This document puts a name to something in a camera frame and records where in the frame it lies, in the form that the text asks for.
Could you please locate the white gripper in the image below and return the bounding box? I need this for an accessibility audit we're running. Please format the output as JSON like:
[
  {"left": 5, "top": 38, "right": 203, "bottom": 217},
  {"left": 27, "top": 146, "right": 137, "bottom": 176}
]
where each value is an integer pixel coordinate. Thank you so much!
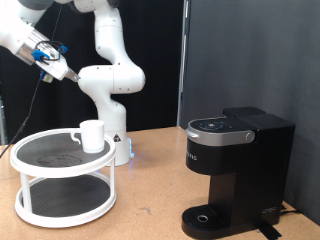
[{"left": 34, "top": 41, "right": 82, "bottom": 84}]

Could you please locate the white mug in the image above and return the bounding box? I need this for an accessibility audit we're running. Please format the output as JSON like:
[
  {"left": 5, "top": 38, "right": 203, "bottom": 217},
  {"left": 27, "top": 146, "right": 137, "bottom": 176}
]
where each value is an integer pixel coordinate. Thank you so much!
[{"left": 70, "top": 119, "right": 106, "bottom": 154}]

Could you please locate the silver-handled Keurig lid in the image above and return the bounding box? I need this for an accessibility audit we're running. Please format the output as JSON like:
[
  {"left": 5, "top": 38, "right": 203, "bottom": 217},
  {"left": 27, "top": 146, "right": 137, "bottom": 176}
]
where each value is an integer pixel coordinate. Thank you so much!
[{"left": 184, "top": 116, "right": 257, "bottom": 148}]

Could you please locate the black Keurig coffee machine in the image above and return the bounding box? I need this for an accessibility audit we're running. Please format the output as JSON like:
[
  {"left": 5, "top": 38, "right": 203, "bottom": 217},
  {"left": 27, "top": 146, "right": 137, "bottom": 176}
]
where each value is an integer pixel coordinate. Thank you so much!
[{"left": 181, "top": 106, "right": 296, "bottom": 240}]

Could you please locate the white two-tier turntable stand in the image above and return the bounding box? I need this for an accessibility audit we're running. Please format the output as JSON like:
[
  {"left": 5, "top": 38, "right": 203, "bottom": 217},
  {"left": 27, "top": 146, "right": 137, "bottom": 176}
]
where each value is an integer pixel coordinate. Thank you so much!
[{"left": 9, "top": 127, "right": 118, "bottom": 229}]

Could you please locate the black tape strip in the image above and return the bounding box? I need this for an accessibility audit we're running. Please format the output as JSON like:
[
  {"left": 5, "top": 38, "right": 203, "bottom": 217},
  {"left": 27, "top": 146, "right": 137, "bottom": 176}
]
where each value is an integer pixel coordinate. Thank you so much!
[{"left": 258, "top": 224, "right": 283, "bottom": 240}]

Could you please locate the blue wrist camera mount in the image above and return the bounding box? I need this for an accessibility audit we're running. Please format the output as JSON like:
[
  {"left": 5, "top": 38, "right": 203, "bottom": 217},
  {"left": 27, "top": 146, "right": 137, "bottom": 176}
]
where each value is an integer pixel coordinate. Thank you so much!
[{"left": 31, "top": 49, "right": 54, "bottom": 84}]

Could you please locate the thin black camera cable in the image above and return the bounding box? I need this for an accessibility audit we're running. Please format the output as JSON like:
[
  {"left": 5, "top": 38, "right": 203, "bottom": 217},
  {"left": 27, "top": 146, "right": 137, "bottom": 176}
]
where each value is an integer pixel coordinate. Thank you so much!
[{"left": 34, "top": 39, "right": 66, "bottom": 63}]

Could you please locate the long hanging black cable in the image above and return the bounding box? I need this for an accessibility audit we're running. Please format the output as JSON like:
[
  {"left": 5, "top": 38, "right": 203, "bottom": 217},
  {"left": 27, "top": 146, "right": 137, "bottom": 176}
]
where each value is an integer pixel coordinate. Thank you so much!
[{"left": 0, "top": 4, "right": 64, "bottom": 159}]

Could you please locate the metal post at edge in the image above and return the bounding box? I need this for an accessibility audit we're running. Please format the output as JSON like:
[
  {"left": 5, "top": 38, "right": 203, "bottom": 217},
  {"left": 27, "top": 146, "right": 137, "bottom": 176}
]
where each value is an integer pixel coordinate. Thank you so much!
[{"left": 0, "top": 96, "right": 7, "bottom": 146}]

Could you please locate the grey metal frame pole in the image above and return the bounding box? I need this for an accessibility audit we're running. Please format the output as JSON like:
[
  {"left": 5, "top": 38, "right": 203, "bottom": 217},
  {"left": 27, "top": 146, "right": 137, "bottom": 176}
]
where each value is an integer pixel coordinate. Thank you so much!
[{"left": 176, "top": 0, "right": 192, "bottom": 128}]

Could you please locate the black power cord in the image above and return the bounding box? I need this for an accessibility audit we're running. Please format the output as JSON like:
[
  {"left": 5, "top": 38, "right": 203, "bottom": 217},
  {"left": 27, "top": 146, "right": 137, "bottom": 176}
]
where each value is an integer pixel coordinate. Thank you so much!
[{"left": 279, "top": 203, "right": 303, "bottom": 216}]

